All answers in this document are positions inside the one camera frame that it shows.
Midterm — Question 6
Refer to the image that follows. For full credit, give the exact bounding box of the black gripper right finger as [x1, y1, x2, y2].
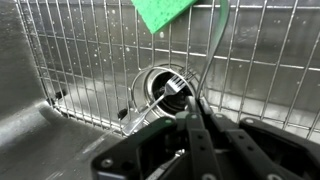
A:
[197, 96, 320, 180]

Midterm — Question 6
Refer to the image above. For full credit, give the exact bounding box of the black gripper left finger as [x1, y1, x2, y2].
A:
[90, 94, 223, 180]

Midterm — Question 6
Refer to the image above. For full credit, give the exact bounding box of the long silver fork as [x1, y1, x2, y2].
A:
[195, 0, 231, 100]

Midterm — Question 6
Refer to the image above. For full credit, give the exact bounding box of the short silver fork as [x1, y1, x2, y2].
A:
[121, 74, 188, 136]

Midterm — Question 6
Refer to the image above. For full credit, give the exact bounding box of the round metal sink drain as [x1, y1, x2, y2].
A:
[131, 64, 201, 118]

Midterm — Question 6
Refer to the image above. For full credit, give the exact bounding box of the stainless steel sink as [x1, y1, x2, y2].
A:
[0, 0, 320, 180]

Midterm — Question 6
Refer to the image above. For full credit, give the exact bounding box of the green sponge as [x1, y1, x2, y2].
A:
[130, 0, 199, 35]

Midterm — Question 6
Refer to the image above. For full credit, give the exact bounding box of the metal wire sink grid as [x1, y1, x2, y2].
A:
[14, 0, 320, 141]

